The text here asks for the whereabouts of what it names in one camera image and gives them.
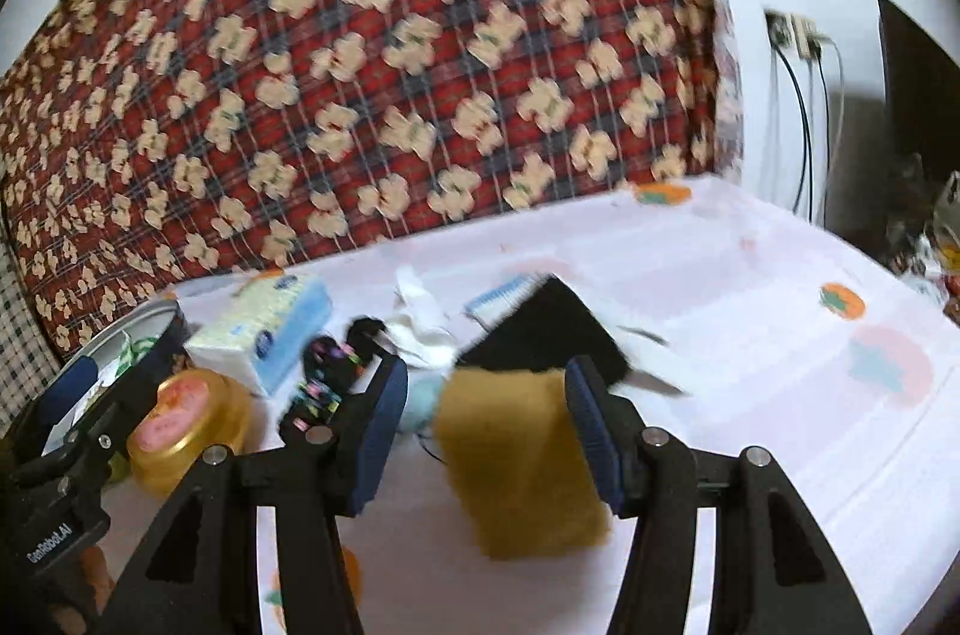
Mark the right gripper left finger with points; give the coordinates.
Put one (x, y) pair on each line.
(195, 570)

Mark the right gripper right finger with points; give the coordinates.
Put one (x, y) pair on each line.
(775, 571)

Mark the black beaded fuzzy scrunchie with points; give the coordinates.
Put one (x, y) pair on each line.
(330, 369)

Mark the yellow sponge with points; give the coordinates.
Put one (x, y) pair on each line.
(515, 462)

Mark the white knitted cloth blue edge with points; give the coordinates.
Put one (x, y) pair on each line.
(419, 329)

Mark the black cloth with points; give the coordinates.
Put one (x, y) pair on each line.
(538, 325)

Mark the checked hanging cloth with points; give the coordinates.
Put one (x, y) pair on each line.
(27, 363)

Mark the round metal tin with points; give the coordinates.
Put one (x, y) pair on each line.
(123, 366)

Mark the white fruit print tablecloth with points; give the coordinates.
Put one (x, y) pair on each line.
(788, 339)

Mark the yellow blue tissue pack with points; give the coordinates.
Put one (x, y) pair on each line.
(258, 337)

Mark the plastic bags pile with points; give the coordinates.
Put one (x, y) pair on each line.
(922, 233)

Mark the red plaid bear blanket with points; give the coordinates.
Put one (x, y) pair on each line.
(147, 142)

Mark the black television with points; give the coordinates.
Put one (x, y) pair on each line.
(921, 88)

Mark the wall power socket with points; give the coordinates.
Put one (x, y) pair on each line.
(788, 31)

